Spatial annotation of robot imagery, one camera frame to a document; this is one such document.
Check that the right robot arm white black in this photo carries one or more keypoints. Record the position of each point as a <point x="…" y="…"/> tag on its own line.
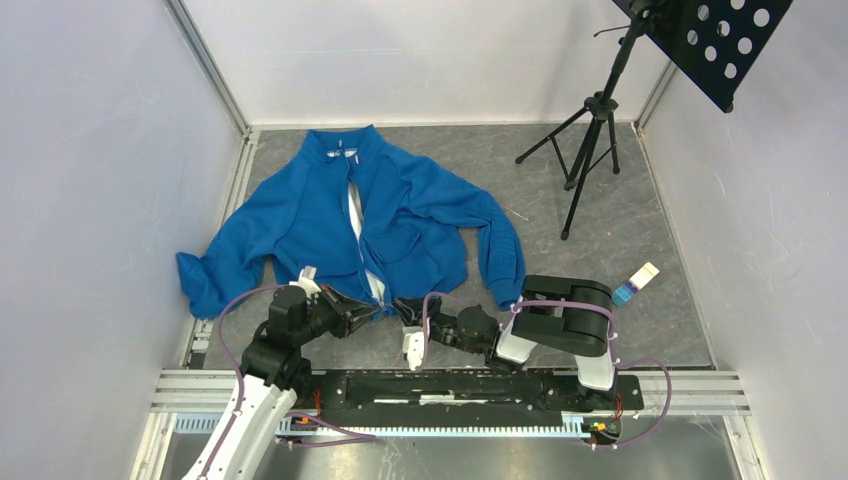
<point x="566" y="314"/>

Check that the black perforated stand plate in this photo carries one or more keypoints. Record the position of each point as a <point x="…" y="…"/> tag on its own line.
<point x="713" y="42"/>

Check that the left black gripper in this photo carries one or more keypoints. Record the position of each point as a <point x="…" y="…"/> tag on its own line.
<point x="345" y="322"/>

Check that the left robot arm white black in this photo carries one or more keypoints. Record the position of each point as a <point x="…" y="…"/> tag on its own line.
<point x="272" y="375"/>

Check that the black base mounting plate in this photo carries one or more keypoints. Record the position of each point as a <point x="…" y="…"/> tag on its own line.
<point x="475" y="398"/>

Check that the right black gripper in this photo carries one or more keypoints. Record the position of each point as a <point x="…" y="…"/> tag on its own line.
<point x="406" y="314"/>

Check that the aluminium frame rail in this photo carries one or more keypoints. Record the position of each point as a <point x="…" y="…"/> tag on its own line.
<point x="203" y="55"/>

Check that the black tripod stand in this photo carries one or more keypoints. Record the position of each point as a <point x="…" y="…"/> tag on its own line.
<point x="601" y="107"/>

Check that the white slotted cable duct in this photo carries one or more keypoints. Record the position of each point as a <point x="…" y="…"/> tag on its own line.
<point x="569" y="426"/>

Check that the small white blue box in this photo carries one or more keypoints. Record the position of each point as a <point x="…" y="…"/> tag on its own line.
<point x="625" y="292"/>

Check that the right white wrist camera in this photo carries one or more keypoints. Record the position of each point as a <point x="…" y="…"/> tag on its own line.
<point x="414" y="346"/>

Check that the blue zip-up jacket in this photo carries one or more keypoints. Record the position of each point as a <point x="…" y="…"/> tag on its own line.
<point x="376" y="222"/>

